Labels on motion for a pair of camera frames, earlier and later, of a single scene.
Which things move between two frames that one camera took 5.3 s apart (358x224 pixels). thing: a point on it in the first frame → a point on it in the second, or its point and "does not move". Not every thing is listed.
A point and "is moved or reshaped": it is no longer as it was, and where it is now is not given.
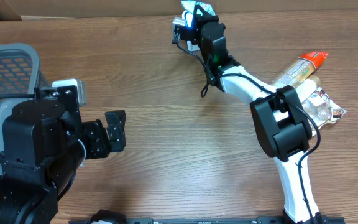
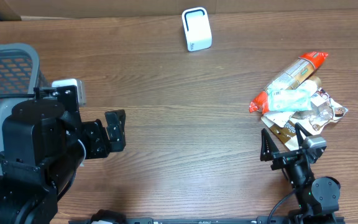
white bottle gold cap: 307,87 does not move
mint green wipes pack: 189,6 is moved or reshaped
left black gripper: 95,140 does not move
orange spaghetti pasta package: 301,68 does not move
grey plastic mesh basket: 9,74 does not move
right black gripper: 200,20 → 286,157
